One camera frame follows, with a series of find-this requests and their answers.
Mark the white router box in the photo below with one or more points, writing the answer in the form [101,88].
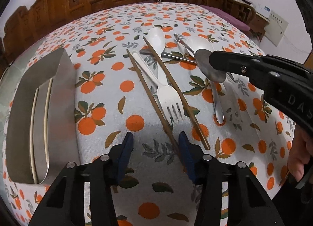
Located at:
[263,10]

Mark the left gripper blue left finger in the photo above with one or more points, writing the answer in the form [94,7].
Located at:
[63,203]

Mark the purple armchair cushion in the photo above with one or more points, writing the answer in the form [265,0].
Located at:
[232,20]

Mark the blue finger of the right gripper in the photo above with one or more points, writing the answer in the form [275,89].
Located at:
[231,62]

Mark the grey metal tray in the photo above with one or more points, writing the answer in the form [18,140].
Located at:
[62,142]

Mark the person's right hand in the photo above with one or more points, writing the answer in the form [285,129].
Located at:
[300,152]

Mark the white plastic soup spoon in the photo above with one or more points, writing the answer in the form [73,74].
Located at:
[156,38]

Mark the metal fork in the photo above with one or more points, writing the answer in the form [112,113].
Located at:
[168,55]

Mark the large white wall panel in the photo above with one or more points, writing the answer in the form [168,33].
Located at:
[276,28]

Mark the metal spoon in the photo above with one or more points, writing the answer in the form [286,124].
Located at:
[202,57]

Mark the dark brown chopstick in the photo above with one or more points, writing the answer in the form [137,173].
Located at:
[164,123]
[183,100]

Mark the white round ladle spoon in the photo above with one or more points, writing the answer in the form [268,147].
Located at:
[196,43]

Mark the white plastic fork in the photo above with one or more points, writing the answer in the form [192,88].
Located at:
[169,100]

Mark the wooden side table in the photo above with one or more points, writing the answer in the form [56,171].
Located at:
[257,26]

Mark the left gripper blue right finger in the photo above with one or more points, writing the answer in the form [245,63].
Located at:
[248,202]

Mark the carved wooden sofa bench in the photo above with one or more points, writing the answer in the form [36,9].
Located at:
[29,24]

